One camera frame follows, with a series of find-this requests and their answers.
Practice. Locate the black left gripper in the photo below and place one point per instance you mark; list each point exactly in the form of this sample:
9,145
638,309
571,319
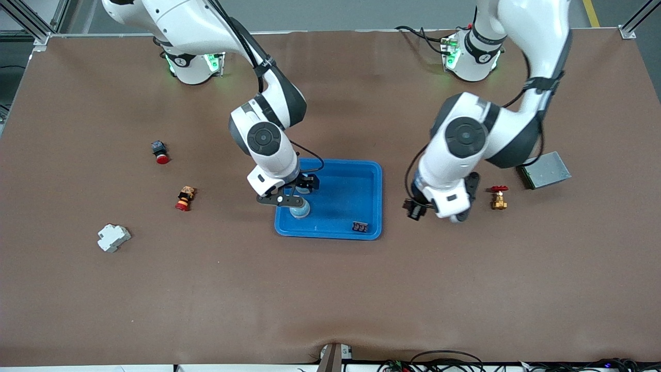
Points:
472,187

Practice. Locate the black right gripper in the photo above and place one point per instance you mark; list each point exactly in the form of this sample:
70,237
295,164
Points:
305,183

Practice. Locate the black capacitor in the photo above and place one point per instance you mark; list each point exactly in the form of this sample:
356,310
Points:
360,226

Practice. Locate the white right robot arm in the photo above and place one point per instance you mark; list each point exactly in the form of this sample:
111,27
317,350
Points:
263,139

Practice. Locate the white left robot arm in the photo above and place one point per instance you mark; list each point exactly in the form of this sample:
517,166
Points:
465,137

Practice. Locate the blue plastic tray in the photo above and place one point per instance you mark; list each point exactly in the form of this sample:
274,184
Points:
346,206

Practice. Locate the brown table cover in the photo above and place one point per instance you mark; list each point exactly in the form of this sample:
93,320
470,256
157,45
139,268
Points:
330,299

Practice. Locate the red yellow emergency button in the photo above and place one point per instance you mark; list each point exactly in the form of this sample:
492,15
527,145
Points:
184,199

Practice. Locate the grey metal box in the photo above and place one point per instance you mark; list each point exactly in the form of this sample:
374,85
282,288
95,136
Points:
550,170

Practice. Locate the red push button black base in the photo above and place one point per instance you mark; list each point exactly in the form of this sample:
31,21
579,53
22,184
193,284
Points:
161,153

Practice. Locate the white circuit breaker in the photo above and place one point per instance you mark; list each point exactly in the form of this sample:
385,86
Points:
113,237

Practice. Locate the grey metal bracket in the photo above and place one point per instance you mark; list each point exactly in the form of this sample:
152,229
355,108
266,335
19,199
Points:
333,359

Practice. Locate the aluminium frame post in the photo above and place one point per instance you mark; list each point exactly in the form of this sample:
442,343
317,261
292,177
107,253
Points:
36,28
627,32

